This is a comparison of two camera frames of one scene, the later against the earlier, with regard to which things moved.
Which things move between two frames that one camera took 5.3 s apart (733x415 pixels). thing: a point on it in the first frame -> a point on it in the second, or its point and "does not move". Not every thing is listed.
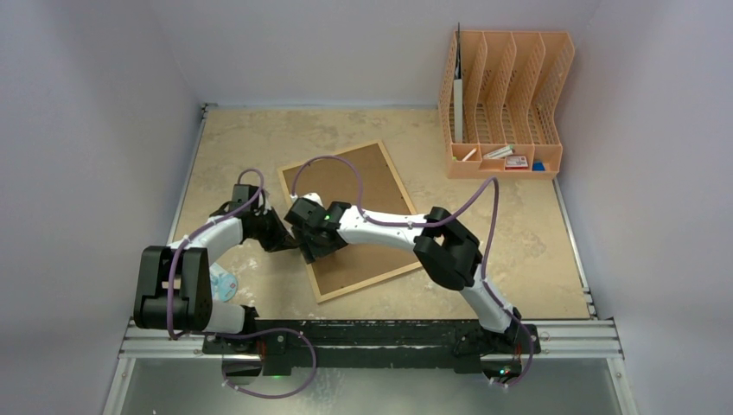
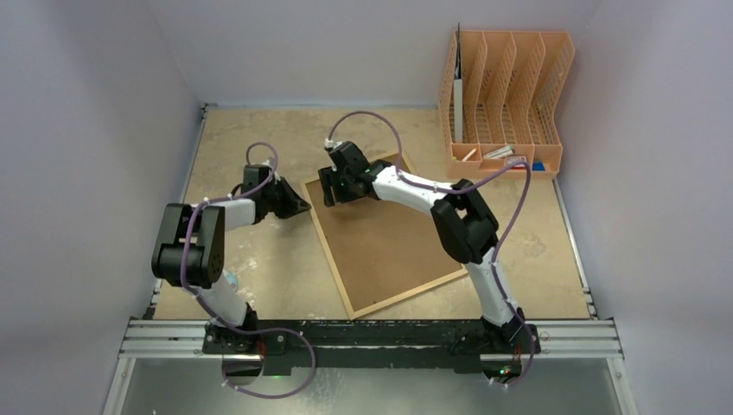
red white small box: (516, 162) does not move
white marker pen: (506, 150) does not move
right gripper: (315, 245) -> (333, 184)
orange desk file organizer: (511, 80) does not move
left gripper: (280, 239) -> (293, 206)
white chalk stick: (469, 155) does not move
